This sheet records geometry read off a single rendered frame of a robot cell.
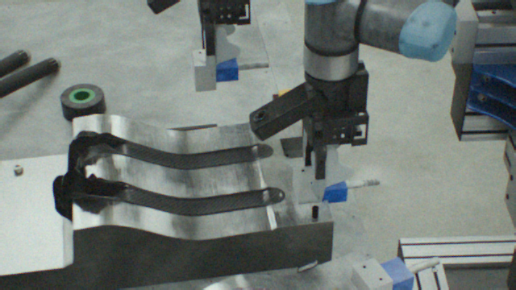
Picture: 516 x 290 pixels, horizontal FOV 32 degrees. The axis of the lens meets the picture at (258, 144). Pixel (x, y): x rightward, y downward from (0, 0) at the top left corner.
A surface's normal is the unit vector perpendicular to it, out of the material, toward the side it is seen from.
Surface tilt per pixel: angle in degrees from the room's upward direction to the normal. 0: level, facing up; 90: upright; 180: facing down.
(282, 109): 31
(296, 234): 90
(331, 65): 90
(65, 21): 0
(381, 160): 0
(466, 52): 90
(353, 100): 90
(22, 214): 0
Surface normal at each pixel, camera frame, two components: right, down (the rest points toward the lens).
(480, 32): 0.04, 0.62
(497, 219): -0.01, -0.78
